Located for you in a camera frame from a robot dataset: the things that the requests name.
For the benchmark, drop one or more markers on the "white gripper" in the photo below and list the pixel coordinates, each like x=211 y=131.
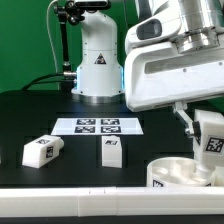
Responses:
x=157 y=76

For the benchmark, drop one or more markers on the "white round stool seat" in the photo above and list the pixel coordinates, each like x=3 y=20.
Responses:
x=179 y=172

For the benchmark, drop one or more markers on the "white L-shaped obstacle fence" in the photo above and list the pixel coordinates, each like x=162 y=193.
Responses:
x=113 y=201

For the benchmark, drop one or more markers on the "white fiducial marker sheet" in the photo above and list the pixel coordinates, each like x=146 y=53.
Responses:
x=97 y=126

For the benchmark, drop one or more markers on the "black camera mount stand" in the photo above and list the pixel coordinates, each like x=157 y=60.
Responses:
x=73 y=12

